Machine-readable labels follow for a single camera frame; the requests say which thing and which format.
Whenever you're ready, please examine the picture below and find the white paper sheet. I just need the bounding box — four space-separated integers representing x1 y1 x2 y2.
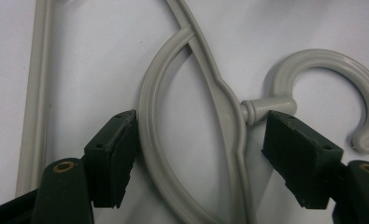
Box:
0 0 369 224

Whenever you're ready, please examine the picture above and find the grey plastic clothes hanger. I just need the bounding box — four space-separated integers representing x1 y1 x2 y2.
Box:
15 0 369 224

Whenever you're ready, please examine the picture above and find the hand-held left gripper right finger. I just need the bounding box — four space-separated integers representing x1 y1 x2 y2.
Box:
261 110 345 210

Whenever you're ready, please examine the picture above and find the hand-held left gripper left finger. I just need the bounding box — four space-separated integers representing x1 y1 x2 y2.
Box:
83 109 139 209

